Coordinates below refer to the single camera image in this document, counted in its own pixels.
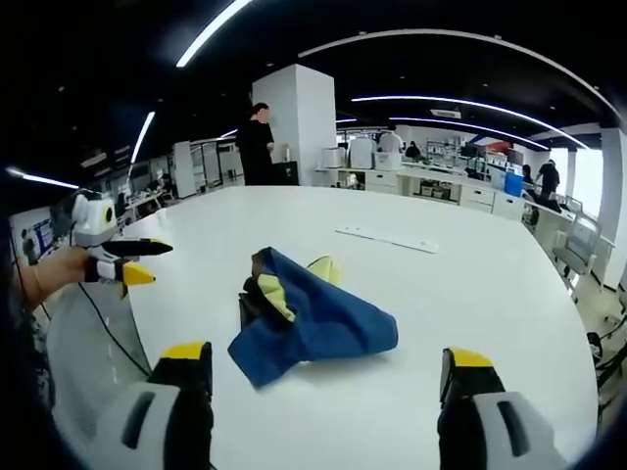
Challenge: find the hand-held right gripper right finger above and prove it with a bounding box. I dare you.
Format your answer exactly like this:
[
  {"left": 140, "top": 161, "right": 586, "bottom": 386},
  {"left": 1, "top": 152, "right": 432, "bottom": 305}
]
[{"left": 436, "top": 347, "right": 570, "bottom": 470}]

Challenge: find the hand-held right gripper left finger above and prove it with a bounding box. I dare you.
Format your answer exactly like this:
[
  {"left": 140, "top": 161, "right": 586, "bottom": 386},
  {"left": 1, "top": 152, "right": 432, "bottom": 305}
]
[{"left": 91, "top": 340, "right": 216, "bottom": 470}]

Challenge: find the blue and yellow garment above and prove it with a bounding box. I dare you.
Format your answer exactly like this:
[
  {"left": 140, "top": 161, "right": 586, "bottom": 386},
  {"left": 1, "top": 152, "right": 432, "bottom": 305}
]
[{"left": 226, "top": 246, "right": 400, "bottom": 391}]

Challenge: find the person's left hand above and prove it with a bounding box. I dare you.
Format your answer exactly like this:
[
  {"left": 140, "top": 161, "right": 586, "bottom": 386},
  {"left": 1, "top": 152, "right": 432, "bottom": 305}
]
[{"left": 34, "top": 243, "right": 99, "bottom": 298}]

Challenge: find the black chair base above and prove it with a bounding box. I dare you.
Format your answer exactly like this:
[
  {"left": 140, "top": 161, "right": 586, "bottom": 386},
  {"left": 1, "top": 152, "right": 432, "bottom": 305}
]
[{"left": 585, "top": 312, "right": 627, "bottom": 396}]

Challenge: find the person's dark patterned clothing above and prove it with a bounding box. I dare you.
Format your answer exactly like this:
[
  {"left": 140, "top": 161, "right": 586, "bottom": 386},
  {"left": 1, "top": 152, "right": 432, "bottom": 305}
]
[{"left": 0, "top": 293, "right": 58, "bottom": 445}]

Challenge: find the black cabinet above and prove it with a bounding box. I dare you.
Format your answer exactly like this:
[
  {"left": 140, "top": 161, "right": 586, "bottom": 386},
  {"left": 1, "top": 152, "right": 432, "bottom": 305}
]
[{"left": 270, "top": 160, "right": 301, "bottom": 187}]

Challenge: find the grey office chair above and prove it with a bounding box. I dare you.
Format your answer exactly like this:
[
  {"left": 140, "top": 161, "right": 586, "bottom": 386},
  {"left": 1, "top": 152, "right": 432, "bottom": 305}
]
[{"left": 552, "top": 213, "right": 603, "bottom": 296}]

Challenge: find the white flat strip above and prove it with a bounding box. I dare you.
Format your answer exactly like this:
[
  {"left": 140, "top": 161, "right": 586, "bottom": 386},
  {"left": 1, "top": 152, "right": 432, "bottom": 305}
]
[{"left": 334, "top": 225, "right": 439, "bottom": 255}]

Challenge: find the white drawer cabinet row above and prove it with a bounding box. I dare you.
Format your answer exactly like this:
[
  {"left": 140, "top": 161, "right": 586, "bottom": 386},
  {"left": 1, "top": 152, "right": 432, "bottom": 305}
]
[{"left": 364, "top": 167, "right": 526, "bottom": 221}]

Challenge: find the curved ceiling light strip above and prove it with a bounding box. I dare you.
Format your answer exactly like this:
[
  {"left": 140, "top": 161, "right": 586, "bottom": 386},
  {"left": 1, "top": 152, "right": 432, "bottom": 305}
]
[
  {"left": 351, "top": 94, "right": 592, "bottom": 149},
  {"left": 297, "top": 27, "right": 616, "bottom": 112}
]

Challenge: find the wall poster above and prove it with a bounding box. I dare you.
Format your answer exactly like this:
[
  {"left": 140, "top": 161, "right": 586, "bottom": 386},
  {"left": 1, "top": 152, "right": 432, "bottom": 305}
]
[{"left": 21, "top": 216, "right": 54, "bottom": 266}]

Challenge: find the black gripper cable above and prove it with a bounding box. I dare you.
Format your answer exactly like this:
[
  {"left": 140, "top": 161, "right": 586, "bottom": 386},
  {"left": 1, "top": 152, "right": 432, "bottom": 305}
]
[{"left": 76, "top": 281, "right": 152, "bottom": 379}]

